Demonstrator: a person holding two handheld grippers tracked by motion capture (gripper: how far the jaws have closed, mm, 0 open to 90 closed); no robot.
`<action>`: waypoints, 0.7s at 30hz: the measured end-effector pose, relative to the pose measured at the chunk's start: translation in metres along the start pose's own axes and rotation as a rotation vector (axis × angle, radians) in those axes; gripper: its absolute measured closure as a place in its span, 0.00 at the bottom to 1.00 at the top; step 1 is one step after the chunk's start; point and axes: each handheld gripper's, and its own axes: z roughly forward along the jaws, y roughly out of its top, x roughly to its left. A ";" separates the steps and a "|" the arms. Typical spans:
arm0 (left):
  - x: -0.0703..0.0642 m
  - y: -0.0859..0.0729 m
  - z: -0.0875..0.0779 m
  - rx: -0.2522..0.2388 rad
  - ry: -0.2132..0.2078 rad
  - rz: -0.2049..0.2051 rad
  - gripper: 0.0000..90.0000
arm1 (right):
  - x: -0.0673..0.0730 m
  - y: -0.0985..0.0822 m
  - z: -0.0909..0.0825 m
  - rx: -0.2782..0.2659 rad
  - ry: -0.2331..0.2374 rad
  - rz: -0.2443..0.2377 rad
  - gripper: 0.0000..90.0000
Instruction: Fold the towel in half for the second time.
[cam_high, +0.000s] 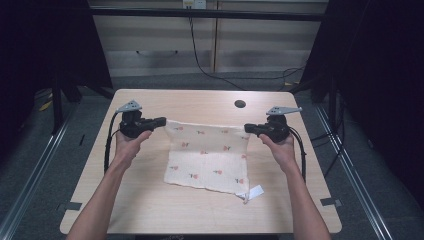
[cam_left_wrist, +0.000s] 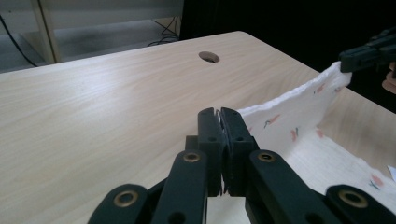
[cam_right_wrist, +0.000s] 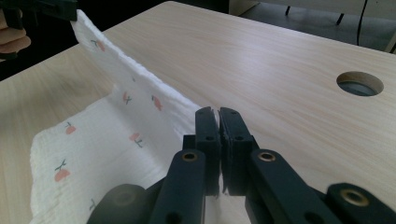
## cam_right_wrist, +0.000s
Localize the long black wall cable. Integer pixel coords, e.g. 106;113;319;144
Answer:
356;0;370;47

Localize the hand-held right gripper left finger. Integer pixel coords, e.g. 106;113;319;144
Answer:
148;105;222;224

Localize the white printed muslin cloth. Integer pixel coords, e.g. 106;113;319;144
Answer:
28;8;226;224

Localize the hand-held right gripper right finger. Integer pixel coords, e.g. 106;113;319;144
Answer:
219;106;344;224

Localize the black cabinet handle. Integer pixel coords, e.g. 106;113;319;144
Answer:
283;5;346;26

